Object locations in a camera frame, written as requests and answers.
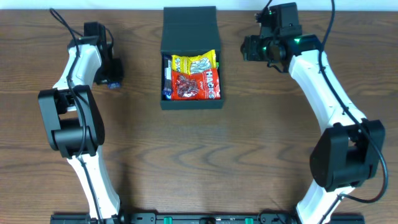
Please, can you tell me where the blue Eclipse mints tin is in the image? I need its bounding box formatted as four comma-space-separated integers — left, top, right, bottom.
108, 82, 121, 90

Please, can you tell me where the dark blue chocolate bar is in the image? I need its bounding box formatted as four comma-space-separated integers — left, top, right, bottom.
162, 55, 172, 96

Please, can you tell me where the blue Oreo cookie pack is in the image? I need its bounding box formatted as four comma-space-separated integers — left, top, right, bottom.
165, 93, 172, 100

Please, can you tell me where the yellow Hacks candy bag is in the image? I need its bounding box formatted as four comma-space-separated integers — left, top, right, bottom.
172, 50, 216, 75

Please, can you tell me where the dark green box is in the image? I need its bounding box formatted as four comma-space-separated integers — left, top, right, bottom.
160, 6, 224, 110

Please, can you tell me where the red Hacks candy bag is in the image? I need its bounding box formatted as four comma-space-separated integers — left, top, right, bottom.
171, 68, 221, 100

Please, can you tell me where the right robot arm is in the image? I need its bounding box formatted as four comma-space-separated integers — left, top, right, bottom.
241, 2, 389, 223

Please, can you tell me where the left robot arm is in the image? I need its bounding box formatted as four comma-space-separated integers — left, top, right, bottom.
38, 22, 128, 223

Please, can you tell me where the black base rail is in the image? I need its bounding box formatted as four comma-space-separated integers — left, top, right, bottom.
50, 213, 366, 224

